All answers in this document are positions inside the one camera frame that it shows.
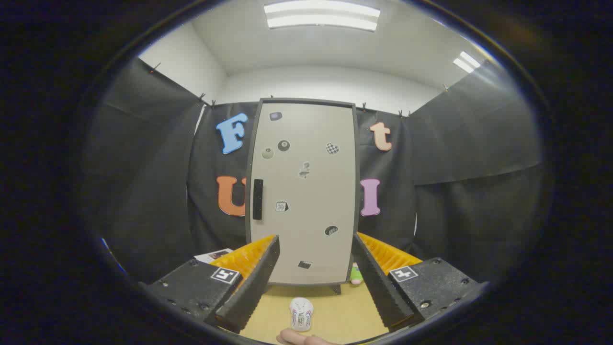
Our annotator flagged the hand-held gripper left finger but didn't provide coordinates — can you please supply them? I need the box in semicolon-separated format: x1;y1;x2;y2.
138;234;281;334

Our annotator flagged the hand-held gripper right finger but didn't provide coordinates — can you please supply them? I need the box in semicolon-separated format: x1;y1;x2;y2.
352;232;490;334

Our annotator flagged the white shoe with striped sides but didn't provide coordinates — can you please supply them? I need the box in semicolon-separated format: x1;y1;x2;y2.
290;297;314;332

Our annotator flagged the grey shoe cabinet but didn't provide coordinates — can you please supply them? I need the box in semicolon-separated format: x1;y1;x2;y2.
245;98;361;295

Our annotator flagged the white book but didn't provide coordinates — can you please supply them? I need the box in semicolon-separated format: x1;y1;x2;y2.
194;248;234;264

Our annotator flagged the black backdrop cloth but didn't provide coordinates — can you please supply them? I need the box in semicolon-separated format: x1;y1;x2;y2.
81;57;544;288

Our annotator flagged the large ceiling light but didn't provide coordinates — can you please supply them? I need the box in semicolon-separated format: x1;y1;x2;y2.
263;0;381;32

